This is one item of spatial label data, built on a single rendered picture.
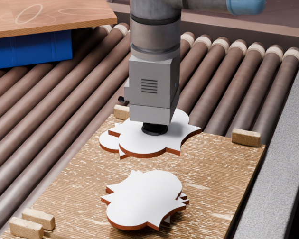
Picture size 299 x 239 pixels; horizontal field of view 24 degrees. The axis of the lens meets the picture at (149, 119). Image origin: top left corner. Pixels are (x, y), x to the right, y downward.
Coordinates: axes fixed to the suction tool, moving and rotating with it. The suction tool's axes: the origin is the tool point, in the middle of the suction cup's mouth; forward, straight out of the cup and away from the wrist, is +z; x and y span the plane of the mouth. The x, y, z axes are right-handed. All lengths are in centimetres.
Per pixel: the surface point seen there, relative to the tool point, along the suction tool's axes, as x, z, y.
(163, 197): 1.1, 14.2, -2.5
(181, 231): 4.9, 18.3, 1.0
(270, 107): 17, 20, -48
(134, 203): -3.4, 14.2, 0.4
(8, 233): -24.0, 18.4, 7.8
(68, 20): -35, 8, -60
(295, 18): 22, 112, -331
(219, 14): -26, 112, -326
